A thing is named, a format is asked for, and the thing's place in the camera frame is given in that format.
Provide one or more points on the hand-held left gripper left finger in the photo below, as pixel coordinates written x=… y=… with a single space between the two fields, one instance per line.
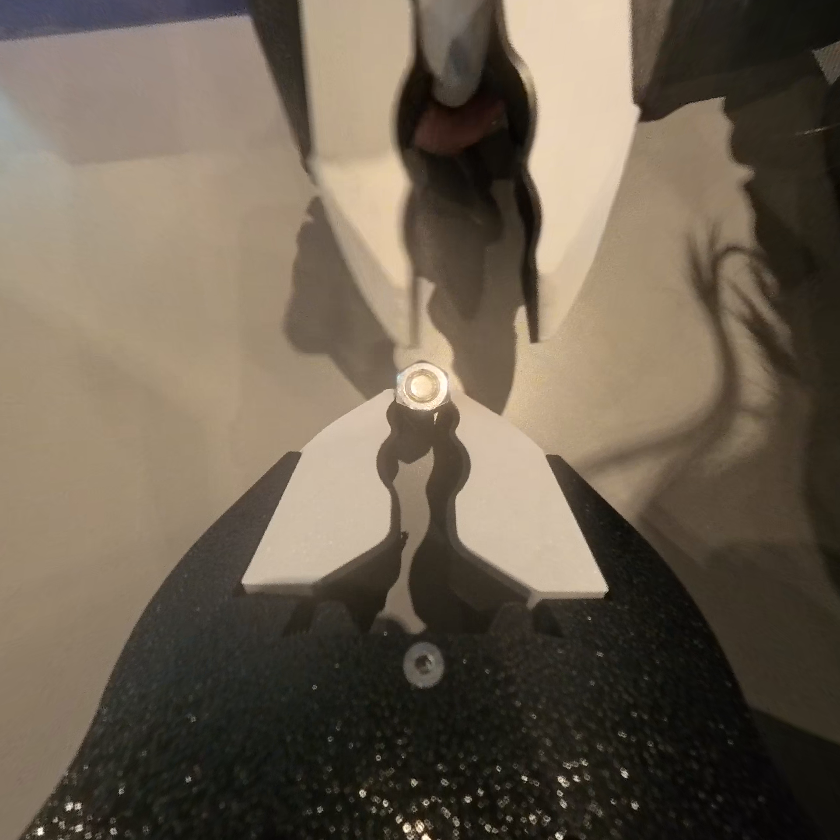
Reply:
x=328 y=518

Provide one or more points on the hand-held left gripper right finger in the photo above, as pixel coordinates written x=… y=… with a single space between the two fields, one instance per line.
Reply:
x=518 y=518

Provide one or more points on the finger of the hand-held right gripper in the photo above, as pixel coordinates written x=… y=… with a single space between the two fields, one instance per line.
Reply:
x=354 y=131
x=584 y=131

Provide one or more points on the silver hex nut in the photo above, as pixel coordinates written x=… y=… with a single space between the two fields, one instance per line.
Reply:
x=400 y=390

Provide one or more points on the dark blue panel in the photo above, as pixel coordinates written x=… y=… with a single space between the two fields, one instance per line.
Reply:
x=98 y=16

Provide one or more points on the person's right hand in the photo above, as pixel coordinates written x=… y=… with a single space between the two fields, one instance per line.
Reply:
x=453 y=128

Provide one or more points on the silver bolt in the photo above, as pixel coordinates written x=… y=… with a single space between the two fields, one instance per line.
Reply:
x=420 y=389

